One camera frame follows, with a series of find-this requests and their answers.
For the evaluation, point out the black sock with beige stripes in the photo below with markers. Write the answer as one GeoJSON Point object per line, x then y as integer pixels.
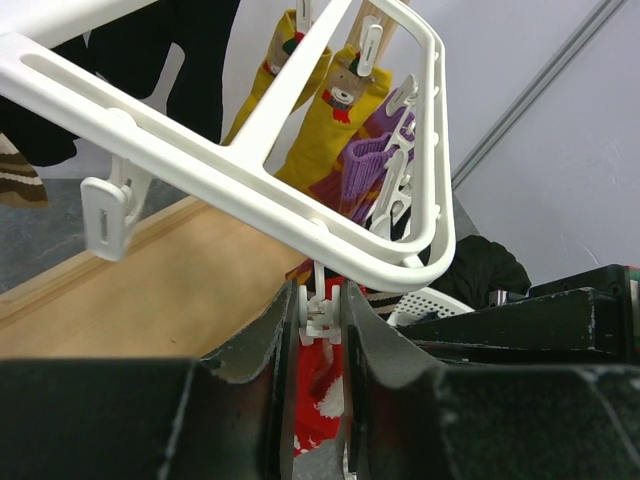
{"type": "Point", "coordinates": [383, 303]}

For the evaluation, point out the wooden drying rack stand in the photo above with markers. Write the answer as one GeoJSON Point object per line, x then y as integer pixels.
{"type": "Point", "coordinates": [200, 270]}

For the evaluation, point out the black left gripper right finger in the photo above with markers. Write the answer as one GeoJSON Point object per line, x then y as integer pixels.
{"type": "Point", "coordinates": [411, 416]}

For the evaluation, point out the white plastic clothes peg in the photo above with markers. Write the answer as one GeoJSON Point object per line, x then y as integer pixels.
{"type": "Point", "coordinates": [319, 314]}

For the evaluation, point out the brown striped sock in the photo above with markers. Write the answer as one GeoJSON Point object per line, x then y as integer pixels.
{"type": "Point", "coordinates": [21, 186]}

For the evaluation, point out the purple striped sock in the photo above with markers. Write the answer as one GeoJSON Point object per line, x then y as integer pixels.
{"type": "Point", "coordinates": [342, 165]}

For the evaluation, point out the yellow reindeer sock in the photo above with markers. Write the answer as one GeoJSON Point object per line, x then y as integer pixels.
{"type": "Point", "coordinates": [344, 90]}

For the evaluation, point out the white plastic clip hanger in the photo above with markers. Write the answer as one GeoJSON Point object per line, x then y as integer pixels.
{"type": "Point", "coordinates": [423, 255]}

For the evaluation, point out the plain black sock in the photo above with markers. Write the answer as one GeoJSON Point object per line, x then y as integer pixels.
{"type": "Point", "coordinates": [130, 53]}

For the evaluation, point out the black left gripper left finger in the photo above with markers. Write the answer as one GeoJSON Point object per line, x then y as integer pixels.
{"type": "Point", "coordinates": [227, 415]}

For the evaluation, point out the white perforated laundry basket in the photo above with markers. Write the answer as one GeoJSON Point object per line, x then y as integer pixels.
{"type": "Point", "coordinates": [426, 302]}

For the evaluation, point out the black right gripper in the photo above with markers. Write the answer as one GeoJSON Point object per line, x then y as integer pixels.
{"type": "Point", "coordinates": [592, 317]}

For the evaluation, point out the crumpled black cloth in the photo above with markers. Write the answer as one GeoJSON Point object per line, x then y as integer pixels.
{"type": "Point", "coordinates": [480, 267]}

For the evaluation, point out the red patterned Christmas sock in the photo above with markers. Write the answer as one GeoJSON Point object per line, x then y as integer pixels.
{"type": "Point", "coordinates": [320, 398]}

